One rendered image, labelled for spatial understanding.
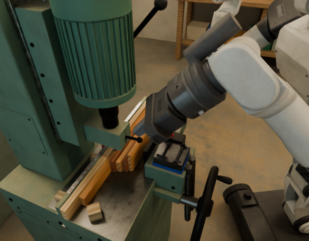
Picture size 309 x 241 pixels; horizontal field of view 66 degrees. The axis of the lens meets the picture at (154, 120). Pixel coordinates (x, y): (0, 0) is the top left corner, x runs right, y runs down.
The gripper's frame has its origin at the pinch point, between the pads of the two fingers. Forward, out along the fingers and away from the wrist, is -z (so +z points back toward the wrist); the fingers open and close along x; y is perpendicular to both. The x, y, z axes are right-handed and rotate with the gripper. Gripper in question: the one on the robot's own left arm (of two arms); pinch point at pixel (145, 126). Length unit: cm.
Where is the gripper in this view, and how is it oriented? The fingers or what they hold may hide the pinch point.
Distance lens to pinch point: 52.0
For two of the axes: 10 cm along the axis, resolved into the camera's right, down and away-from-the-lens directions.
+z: 6.8, -4.8, -5.5
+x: 0.2, -7.3, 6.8
